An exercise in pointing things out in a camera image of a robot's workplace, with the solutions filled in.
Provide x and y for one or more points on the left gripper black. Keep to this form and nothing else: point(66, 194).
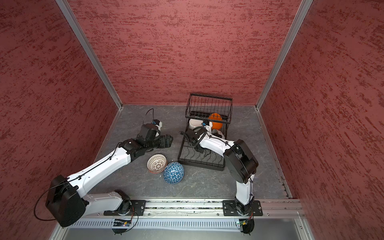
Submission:
point(163, 144)

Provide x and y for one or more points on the orange plastic bowl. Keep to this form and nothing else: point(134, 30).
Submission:
point(216, 121)

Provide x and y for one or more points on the red patterned bowl underneath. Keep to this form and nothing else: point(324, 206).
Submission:
point(157, 163)

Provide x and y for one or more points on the white pink bowl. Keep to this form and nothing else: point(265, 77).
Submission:
point(194, 123)

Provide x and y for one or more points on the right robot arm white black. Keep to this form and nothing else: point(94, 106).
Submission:
point(239, 159)

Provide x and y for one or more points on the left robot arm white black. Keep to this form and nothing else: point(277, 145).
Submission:
point(68, 198)

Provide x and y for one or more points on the blue patterned ceramic bowl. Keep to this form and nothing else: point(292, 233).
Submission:
point(173, 173)

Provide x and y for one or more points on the left corner aluminium profile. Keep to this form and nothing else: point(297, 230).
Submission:
point(79, 33)

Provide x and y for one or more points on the corner aluminium profile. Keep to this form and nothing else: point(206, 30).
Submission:
point(79, 33)
point(290, 37)

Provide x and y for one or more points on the right corner aluminium profile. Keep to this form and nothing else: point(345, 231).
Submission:
point(290, 37)

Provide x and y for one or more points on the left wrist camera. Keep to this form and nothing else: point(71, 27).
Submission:
point(159, 125)

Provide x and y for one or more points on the black wire dish rack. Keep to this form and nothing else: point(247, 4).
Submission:
point(200, 107)

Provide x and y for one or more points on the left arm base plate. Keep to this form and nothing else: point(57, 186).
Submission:
point(134, 207)

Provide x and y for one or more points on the aluminium mounting rail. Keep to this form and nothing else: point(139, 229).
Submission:
point(213, 208)

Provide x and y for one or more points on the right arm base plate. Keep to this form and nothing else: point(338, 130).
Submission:
point(234, 208)

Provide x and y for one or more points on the white perforated cable duct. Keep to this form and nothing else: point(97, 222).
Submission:
point(231, 225)

